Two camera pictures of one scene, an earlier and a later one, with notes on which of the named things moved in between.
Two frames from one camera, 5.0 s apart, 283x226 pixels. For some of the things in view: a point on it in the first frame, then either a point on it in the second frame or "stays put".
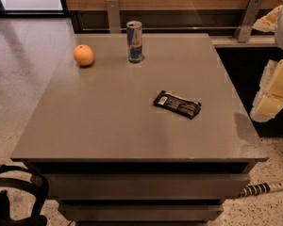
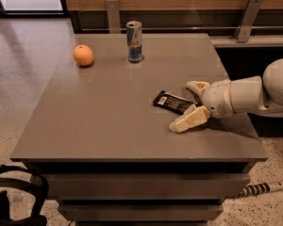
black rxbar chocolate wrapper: [179, 105] stays put
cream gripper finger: [275, 89] → [194, 116]
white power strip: [262, 187] stays put
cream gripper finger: [268, 23] → [196, 88]
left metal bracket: [113, 15] stays put
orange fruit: [83, 55] stays put
